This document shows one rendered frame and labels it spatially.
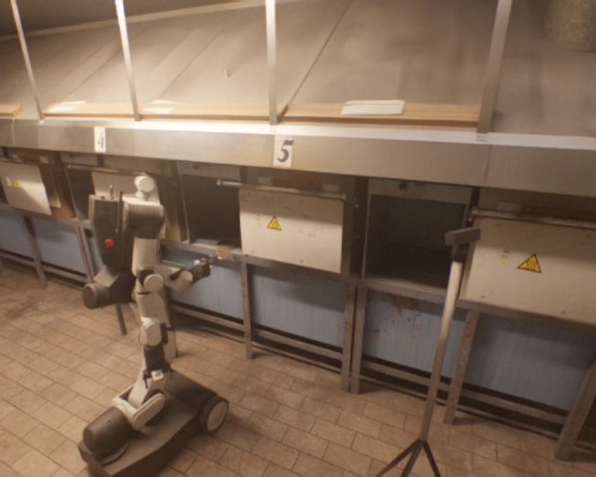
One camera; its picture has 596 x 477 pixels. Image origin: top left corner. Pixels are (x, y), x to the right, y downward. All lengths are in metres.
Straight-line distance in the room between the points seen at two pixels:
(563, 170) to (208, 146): 1.46
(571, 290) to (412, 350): 0.89
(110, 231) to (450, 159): 1.41
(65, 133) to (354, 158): 1.83
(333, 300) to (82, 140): 1.81
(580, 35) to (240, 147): 1.50
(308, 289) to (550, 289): 1.26
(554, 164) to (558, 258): 0.45
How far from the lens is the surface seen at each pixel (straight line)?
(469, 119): 1.46
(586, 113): 1.61
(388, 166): 1.45
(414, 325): 2.14
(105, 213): 1.67
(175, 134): 1.96
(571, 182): 1.47
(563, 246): 1.74
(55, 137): 2.73
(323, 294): 2.19
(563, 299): 1.84
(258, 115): 1.69
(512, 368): 2.25
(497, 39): 1.46
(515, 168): 1.44
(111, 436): 2.10
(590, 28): 1.97
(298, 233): 1.87
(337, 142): 1.50
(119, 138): 2.25
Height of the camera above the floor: 1.79
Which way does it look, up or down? 22 degrees down
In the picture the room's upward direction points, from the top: straight up
